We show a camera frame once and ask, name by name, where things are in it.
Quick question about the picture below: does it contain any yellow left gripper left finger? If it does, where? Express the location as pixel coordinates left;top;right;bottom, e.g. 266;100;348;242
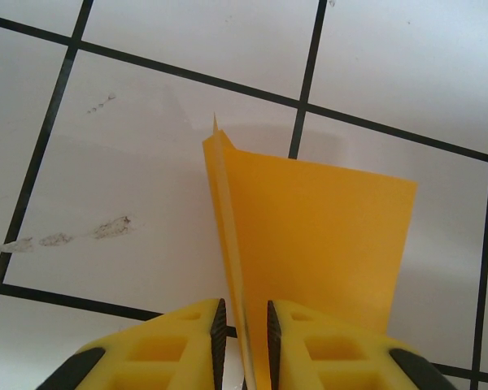
36;297;228;390

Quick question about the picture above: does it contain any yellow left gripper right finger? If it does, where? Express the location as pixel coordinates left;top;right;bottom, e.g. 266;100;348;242
266;299;459;390

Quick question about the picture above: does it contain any orange cloth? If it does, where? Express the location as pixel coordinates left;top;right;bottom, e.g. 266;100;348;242
202;112;419;390

